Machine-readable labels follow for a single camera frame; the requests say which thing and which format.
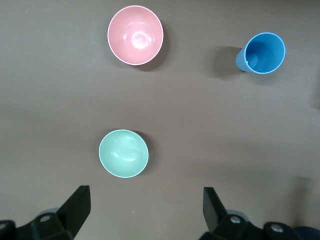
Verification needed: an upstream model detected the pink bowl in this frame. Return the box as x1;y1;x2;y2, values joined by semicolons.
107;5;165;66

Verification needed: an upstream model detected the green bowl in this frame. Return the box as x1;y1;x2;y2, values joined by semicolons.
98;129;150;179

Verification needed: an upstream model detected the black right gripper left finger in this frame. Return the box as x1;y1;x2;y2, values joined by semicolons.
14;185;91;240

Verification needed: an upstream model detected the blue ribbed cup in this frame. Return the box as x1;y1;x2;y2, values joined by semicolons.
235;31;287;75

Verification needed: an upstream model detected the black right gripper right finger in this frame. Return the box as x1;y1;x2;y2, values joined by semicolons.
199;187;266;240

